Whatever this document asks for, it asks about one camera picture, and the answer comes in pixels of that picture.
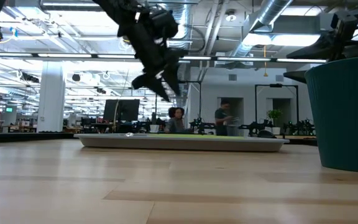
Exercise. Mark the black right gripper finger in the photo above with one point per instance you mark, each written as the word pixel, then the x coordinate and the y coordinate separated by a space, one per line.
pixel 319 49
pixel 295 75

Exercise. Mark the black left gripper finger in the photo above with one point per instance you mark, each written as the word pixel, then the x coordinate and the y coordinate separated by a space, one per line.
pixel 151 82
pixel 173 73

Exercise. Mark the teal ribbed cup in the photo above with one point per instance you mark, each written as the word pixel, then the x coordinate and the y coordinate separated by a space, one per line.
pixel 346 118

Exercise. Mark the black background robot arm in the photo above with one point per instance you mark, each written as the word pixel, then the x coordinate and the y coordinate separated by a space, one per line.
pixel 202 126
pixel 303 127
pixel 250 127

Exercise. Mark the grey plastic tray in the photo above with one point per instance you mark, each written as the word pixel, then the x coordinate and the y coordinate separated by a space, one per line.
pixel 182 145

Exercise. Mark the bright ceiling light panel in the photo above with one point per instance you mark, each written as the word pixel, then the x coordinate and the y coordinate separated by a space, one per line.
pixel 291 40

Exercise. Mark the black computer monitor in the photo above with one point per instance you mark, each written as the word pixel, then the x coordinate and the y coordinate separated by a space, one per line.
pixel 123 110

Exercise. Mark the green plant in white pot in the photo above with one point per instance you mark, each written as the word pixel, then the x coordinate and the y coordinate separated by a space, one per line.
pixel 274 115

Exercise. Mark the small white pot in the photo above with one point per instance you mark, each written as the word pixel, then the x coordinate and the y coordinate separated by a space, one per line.
pixel 154 128

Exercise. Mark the person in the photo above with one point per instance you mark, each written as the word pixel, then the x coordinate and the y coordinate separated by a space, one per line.
pixel 175 123
pixel 221 116

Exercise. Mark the round black ceiling speaker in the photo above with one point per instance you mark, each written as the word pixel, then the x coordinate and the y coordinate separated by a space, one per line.
pixel 76 77

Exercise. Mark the round white ceiling fixture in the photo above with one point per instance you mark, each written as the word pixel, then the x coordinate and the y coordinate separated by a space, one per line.
pixel 231 17

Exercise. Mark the long ceiling light bar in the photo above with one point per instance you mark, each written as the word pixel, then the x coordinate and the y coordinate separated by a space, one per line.
pixel 64 55

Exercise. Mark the white square pillar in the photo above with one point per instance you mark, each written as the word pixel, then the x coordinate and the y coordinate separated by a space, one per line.
pixel 51 93

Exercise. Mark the green lit sign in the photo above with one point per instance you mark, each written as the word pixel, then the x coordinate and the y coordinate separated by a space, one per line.
pixel 9 109

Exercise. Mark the grey wall vent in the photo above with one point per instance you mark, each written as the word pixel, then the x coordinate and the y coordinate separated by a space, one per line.
pixel 279 78
pixel 232 77

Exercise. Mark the black background rig frame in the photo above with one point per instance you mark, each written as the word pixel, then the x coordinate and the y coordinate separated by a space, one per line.
pixel 275 85
pixel 191 81

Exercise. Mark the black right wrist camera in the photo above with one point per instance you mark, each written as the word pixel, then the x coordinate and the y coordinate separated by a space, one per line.
pixel 345 23

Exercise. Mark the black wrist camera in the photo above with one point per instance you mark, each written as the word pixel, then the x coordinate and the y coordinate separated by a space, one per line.
pixel 345 23
pixel 163 25

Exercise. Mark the silver round ceiling duct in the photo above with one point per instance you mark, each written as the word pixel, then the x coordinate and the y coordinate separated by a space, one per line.
pixel 183 43

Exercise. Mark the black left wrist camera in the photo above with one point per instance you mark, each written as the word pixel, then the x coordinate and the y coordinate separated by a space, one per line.
pixel 163 25

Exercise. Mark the silver slanted ceiling duct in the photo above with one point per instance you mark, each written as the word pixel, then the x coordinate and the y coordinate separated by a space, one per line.
pixel 272 12

